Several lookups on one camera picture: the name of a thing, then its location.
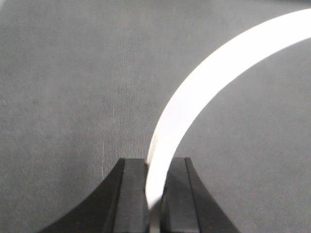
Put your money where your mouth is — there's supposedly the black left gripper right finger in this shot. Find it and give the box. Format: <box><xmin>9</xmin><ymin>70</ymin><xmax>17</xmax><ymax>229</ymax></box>
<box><xmin>160</xmin><ymin>158</ymin><xmax>239</xmax><ymax>233</ymax></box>

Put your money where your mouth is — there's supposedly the white curved PVC clamp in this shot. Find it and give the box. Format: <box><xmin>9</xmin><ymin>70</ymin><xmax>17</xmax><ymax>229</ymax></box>
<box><xmin>145</xmin><ymin>9</ymin><xmax>311</xmax><ymax>233</ymax></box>

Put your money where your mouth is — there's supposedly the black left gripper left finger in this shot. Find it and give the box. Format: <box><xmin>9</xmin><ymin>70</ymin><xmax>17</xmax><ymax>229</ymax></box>
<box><xmin>41</xmin><ymin>158</ymin><xmax>149</xmax><ymax>233</ymax></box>

